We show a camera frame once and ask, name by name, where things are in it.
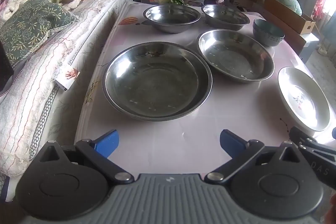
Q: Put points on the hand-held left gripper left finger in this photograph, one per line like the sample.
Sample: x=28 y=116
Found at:
x=107 y=142

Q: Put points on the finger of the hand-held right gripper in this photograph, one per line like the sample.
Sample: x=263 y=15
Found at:
x=299 y=136
x=334 y=133

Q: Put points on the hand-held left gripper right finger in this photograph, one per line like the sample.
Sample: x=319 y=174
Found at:
x=232 y=144

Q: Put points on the large steel bowl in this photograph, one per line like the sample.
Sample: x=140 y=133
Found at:
x=157 y=82

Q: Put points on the teal ceramic bowl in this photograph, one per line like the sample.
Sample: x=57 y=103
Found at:
x=266 y=35

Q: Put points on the small steel bowl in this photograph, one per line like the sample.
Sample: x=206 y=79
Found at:
x=170 y=16
x=225 y=16

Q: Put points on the pink printed tablecloth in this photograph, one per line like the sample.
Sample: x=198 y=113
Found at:
x=236 y=113

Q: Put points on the white floral plate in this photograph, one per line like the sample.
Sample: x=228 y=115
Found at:
x=302 y=98

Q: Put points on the photo card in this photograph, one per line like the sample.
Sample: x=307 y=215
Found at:
x=71 y=75

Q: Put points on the medium steel bowl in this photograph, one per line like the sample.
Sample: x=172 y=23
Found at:
x=233 y=56

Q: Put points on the white lace bed cover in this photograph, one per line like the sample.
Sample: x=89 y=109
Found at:
x=31 y=98

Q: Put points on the large brown cardboard box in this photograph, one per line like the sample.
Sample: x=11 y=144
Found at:
x=288 y=35

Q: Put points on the teal patterned cloth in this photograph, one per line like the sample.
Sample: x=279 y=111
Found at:
x=329 y=27

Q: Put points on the long brown cardboard box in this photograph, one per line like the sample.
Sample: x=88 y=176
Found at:
x=283 y=10

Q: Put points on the pink floral curtain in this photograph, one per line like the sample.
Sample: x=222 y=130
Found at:
x=320 y=1

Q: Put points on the green leaf-print pillow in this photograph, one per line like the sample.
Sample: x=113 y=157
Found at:
x=31 y=27

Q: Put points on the white quilted mattress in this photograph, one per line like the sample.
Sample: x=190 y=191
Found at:
x=105 y=3

